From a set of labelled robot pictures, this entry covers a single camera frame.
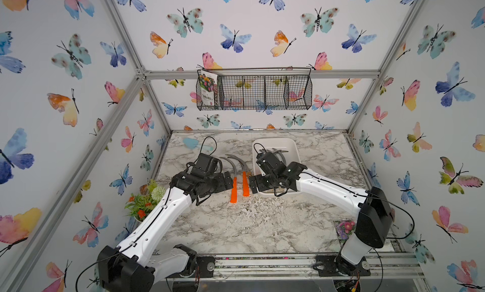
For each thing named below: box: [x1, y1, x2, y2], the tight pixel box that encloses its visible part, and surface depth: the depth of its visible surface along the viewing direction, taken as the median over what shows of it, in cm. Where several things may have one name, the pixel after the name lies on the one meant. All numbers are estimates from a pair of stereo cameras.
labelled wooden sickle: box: [272, 147, 289, 166], surface depth 111 cm
